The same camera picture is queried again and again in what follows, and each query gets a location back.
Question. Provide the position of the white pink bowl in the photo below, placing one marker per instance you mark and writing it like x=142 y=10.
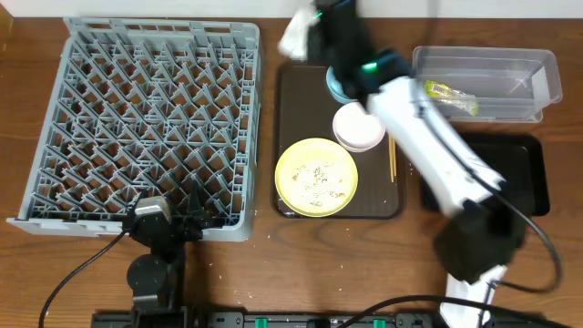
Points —
x=355 y=129

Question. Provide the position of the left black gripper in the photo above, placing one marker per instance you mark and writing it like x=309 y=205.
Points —
x=180 y=226

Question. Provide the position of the black rectangular tray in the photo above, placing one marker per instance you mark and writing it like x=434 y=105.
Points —
x=518 y=157

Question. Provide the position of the clear plastic waste bin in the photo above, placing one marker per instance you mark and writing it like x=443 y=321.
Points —
x=512 y=85

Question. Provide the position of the light blue bowl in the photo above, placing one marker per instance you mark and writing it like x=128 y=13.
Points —
x=336 y=88

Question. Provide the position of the wooden chopstick right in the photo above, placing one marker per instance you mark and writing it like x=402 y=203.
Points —
x=393 y=157

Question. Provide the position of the wooden chopstick left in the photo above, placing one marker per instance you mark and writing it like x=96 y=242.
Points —
x=390 y=158

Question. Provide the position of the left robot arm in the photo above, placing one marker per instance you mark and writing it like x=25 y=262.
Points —
x=157 y=278

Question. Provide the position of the wooden chopstick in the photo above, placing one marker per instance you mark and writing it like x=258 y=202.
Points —
x=393 y=157
x=390 y=158

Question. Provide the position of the grey plastic dish rack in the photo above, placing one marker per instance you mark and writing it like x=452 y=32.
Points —
x=168 y=107

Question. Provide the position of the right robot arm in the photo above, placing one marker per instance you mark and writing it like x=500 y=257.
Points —
x=486 y=225

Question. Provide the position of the white tissue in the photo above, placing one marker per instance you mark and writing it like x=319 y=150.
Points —
x=294 y=41

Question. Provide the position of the dark brown serving tray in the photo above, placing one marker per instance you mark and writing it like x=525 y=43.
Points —
x=304 y=108

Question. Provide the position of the green yellow snack wrapper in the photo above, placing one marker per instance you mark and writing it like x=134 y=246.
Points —
x=458 y=99

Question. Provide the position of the yellow dirty plate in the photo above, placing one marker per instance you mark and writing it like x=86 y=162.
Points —
x=316 y=177

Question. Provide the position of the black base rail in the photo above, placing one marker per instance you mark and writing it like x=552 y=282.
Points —
x=260 y=320

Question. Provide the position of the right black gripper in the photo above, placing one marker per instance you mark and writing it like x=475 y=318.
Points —
x=329 y=35

